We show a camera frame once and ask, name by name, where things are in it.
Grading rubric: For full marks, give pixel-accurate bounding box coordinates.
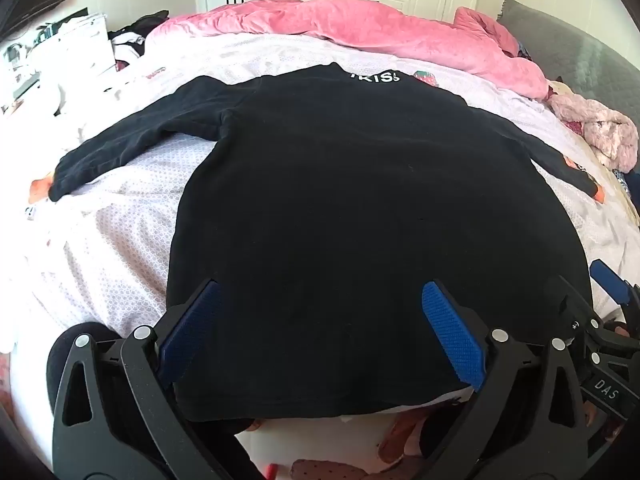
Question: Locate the white drawer cabinet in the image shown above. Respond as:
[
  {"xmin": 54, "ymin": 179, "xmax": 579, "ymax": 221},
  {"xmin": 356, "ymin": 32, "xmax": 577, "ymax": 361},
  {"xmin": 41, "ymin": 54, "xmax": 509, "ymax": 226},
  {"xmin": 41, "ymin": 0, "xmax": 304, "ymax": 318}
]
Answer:
[{"xmin": 0, "ymin": 7, "xmax": 118, "ymax": 111}]

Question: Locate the pink fluffy garment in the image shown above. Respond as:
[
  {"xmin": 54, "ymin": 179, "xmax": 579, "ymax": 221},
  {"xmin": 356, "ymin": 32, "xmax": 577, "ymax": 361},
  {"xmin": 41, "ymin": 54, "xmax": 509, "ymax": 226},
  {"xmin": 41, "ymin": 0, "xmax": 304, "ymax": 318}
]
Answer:
[{"xmin": 547, "ymin": 90, "xmax": 640, "ymax": 171}]

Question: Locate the pink dotted slipper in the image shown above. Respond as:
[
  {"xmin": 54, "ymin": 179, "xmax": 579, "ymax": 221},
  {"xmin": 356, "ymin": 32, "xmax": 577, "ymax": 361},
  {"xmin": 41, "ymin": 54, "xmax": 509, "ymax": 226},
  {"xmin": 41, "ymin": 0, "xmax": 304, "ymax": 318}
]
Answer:
[{"xmin": 292, "ymin": 459, "xmax": 381, "ymax": 480}]

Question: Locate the pink quilt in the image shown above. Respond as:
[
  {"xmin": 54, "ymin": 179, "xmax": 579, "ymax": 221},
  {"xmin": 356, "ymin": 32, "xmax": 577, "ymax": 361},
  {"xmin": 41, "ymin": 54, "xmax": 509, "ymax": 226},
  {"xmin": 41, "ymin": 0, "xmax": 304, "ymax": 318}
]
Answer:
[{"xmin": 147, "ymin": 0, "xmax": 551, "ymax": 101}]

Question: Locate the dark blue garment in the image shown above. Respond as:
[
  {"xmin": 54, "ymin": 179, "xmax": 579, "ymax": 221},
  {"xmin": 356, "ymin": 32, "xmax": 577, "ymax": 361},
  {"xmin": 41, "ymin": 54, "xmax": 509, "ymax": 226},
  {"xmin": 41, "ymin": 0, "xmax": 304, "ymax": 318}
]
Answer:
[{"xmin": 612, "ymin": 167, "xmax": 640, "ymax": 211}]

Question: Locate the black long-sleeve shirt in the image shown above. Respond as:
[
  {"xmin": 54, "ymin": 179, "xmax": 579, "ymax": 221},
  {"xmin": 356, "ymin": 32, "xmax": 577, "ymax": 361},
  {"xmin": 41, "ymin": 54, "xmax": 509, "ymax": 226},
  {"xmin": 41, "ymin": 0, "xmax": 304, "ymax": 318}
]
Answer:
[{"xmin": 30, "ymin": 62, "xmax": 607, "ymax": 421}]

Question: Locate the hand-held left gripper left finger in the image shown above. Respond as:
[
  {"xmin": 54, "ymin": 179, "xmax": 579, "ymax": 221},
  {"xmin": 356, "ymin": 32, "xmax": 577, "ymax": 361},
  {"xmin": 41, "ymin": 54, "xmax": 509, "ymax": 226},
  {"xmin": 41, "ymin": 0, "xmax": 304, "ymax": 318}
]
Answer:
[{"xmin": 50, "ymin": 279, "xmax": 257, "ymax": 480}]

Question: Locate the pile of dark clothes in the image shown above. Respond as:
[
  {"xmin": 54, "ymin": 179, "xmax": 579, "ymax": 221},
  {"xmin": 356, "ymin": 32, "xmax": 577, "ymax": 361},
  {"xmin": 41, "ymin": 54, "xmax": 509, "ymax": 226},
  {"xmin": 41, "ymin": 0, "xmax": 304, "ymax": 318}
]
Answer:
[{"xmin": 107, "ymin": 10, "xmax": 171, "ymax": 61}]

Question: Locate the lilac printed duvet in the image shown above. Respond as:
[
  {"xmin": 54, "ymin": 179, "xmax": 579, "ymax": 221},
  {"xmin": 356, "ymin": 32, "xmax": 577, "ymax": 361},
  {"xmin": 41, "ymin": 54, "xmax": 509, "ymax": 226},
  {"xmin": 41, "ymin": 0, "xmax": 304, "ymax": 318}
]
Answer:
[{"xmin": 0, "ymin": 30, "xmax": 636, "ymax": 411}]

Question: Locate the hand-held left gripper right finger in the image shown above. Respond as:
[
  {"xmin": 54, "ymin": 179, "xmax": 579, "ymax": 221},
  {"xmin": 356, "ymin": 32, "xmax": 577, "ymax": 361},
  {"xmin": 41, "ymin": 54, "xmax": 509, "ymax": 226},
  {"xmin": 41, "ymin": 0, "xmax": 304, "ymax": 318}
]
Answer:
[{"xmin": 421, "ymin": 279, "xmax": 589, "ymax": 480}]

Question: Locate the grey quilted headboard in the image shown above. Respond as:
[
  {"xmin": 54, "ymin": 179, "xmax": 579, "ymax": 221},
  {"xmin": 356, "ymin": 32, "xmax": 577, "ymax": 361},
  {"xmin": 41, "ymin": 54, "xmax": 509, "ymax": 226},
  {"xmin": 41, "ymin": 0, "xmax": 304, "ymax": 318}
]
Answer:
[{"xmin": 500, "ymin": 0, "xmax": 640, "ymax": 161}]

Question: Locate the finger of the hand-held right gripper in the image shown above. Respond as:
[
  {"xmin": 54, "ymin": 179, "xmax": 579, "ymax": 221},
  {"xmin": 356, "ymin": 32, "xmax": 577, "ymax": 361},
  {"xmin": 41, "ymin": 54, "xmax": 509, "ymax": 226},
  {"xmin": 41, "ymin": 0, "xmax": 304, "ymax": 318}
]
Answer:
[
  {"xmin": 589, "ymin": 258, "xmax": 640, "ymax": 312},
  {"xmin": 556, "ymin": 274, "xmax": 604, "ymax": 347}
]

